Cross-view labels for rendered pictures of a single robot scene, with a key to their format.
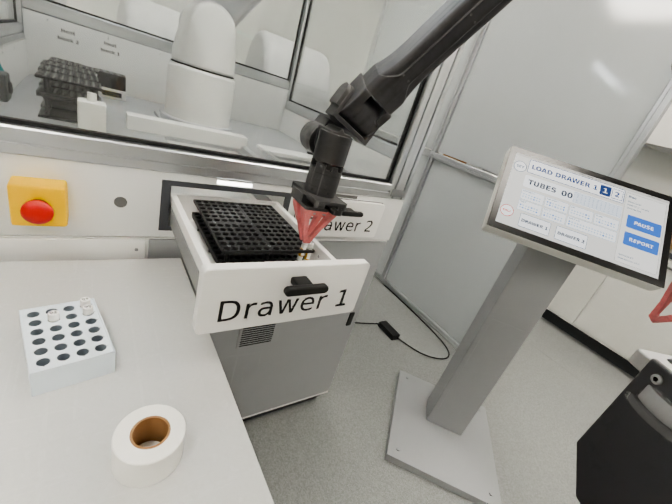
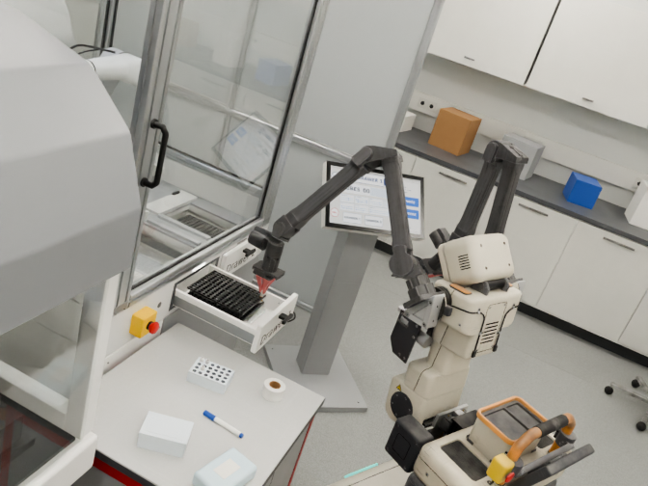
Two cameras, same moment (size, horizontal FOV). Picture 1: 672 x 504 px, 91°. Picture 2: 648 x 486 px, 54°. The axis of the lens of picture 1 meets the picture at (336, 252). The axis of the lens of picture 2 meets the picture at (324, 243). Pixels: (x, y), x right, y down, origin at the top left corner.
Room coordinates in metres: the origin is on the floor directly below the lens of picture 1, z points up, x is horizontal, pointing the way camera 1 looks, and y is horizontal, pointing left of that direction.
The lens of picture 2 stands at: (-1.12, 1.05, 2.05)
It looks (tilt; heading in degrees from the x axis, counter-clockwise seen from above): 24 degrees down; 325
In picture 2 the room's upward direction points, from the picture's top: 18 degrees clockwise
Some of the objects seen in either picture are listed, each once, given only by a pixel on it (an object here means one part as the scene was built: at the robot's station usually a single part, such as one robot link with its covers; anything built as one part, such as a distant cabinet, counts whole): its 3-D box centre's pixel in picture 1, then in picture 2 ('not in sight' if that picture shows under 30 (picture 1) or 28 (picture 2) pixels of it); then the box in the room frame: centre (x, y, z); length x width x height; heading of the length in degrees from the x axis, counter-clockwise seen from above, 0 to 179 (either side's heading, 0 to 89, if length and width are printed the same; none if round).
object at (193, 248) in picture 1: (247, 237); (223, 298); (0.62, 0.18, 0.86); 0.40 x 0.26 x 0.06; 40
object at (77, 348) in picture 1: (67, 341); (210, 375); (0.32, 0.31, 0.78); 0.12 x 0.08 x 0.04; 50
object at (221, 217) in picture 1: (249, 237); (226, 298); (0.61, 0.18, 0.87); 0.22 x 0.18 x 0.06; 40
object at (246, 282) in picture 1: (291, 292); (275, 321); (0.46, 0.05, 0.87); 0.29 x 0.02 x 0.11; 130
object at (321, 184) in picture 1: (322, 182); (270, 263); (0.58, 0.06, 1.03); 0.10 x 0.07 x 0.07; 38
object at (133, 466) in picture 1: (149, 443); (273, 390); (0.23, 0.13, 0.78); 0.07 x 0.07 x 0.04
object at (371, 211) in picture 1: (341, 218); (240, 256); (0.91, 0.02, 0.87); 0.29 x 0.02 x 0.11; 130
